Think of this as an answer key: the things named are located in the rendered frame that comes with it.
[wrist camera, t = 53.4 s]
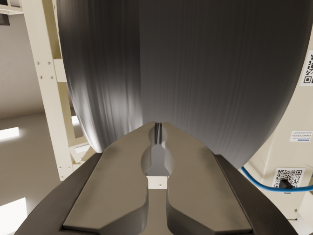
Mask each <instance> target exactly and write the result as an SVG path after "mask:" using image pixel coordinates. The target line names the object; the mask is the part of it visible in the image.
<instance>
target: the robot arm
mask: <svg viewBox="0 0 313 235"><path fill-rule="evenodd" d="M158 132H159V144H160V145H162V147H163V148H164V149H165V159H164V166H165V168H166V169H167V170H168V171H169V173H170V176H169V178H168V179H167V192H166V215H167V226H168V229H169V231H170V232H171V233H172V234H174V235H299V234H298V233H297V231H296V230H295V229H294V227H293V226H292V225H291V223H290V222H289V221H288V219H287V218H286V217H285V216H284V215H283V214H282V212H281V211H280V210H279V209H278V208H277V207H276V206H275V205H274V204H273V203H272V202H271V200H270V199H269V198H268V197H266V196H265V195H264V194H263V193H262V192H261V191H260V190H259V189H258V188H257V187H256V186H255V185H254V184H252V183H251V182H250V181H249V180H248V179H247V178H246V177H245V176H244V175H243V174H242V173H241V172H240V171H239V170H237V169H236V168H235V167H234V166H233V165H232V164H231V163H230V162H229V161H228V160H226V159H225V158H224V157H223V156H222V155H221V154H214V153H213V152H212V151H211V150H210V149H209V148H208V147H206V146H205V145H204V144H203V143H201V142H200V141H199V140H197V139H196V138H194V137H193V136H191V135H189V134H188V133H186V132H184V131H182V130H180V129H179V128H177V127H175V126H174V125H172V124H170V123H168V122H160V123H156V122H148V123H146V124H144V125H142V126H141V127H139V128H137V129H135V130H133V131H131V132H130V133H128V134H126V135H124V136H122V137H121V138H119V139H118V140H117V141H115V142H114V143H112V144H111V145H110V146H108V147H107V148H106V149H105V150H104V151H103V152H102V153H99V152H96V153H95V154H93V155H92V156H91V157H90V158H89V159H88V160H86V161H85V162H84V163H83V164H82V165H81V166H80V167H78V168H77V169H76V170H75V171H74V172H73V173H71V174H70V175H69V176H68V177H67V178H66V179H65V180H64V181H63V182H61V183H60V184H59V185H58V186H57V187H56V188H54V189H53V190H52V191H51V192H50V193H49V194H48V195H47V196H46V197H45V198H44V199H43V200H42V201H41V202H40V203H39V204H38V205H37V206H36V207H35V208H34V209H33V210H32V212H31V213H30V214H29V215H28V216H27V218H26V219H25V220H24V221H23V223H22V224H21V225H20V226H19V228H18V229H17V230H16V232H15V233H14V235H139V234H140V233H142V232H143V231H144V230H145V229H146V226H147V220H148V210H149V183H148V178H147V177H146V175H145V174H146V172H147V171H148V169H149V168H150V167H151V149H152V148H153V147H154V146H155V145H157V138H158Z"/></svg>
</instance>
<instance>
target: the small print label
mask: <svg viewBox="0 0 313 235"><path fill-rule="evenodd" d="M312 133H313V131H292V133H291V137H290V140H289V141H291V142H310V139H311V136H312Z"/></svg>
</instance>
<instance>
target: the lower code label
mask: <svg viewBox="0 0 313 235"><path fill-rule="evenodd" d="M299 86H313V50H309V53H308V57H307V60H306V64H305V68H304V72H303V75H302V79H301V82H300V85H299Z"/></svg>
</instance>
